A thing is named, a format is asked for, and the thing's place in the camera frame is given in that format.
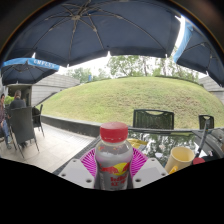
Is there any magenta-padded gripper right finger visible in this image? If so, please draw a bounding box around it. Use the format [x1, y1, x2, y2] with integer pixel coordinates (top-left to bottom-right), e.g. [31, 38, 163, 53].
[128, 147, 169, 190]

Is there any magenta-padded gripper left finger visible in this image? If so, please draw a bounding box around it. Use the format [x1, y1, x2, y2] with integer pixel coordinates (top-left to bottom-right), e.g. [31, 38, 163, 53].
[58, 148, 100, 190]

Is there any red-capped clear drink bottle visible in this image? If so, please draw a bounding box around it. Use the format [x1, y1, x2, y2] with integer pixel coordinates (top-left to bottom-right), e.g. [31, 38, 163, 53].
[94, 121, 134, 192]

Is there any yellow paper wrapper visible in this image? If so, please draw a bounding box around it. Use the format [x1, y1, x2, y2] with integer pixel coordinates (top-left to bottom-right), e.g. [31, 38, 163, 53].
[128, 138, 148, 150]

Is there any dark slatted plastic chair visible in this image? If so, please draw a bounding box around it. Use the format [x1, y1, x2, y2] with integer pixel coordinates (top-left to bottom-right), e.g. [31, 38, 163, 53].
[133, 109, 175, 130]
[198, 114, 215, 130]

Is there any flat round red coaster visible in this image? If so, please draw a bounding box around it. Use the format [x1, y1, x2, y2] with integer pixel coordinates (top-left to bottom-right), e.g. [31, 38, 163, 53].
[192, 157, 206, 166]

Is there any grey slim tube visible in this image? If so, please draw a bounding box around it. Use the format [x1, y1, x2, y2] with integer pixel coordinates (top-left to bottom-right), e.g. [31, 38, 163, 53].
[196, 119, 212, 158]

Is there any dark wicker chair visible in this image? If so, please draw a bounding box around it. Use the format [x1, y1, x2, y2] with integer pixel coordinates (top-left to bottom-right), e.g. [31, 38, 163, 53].
[31, 104, 46, 138]
[7, 105, 40, 159]

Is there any dark slatted table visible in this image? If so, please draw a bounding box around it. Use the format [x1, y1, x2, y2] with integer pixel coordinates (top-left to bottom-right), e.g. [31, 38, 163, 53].
[193, 128, 224, 158]

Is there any grey stone building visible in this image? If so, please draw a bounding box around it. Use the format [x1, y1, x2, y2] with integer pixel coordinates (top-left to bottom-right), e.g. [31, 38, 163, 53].
[6, 73, 81, 108]

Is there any navy blue patio umbrella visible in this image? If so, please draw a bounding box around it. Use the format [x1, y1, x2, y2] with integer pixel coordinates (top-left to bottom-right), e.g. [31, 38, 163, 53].
[4, 0, 183, 68]
[0, 57, 61, 87]
[173, 16, 224, 88]

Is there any cream mug with yellow handle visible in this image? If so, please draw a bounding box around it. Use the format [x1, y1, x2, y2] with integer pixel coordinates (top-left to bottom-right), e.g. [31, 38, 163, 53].
[164, 146, 196, 175]

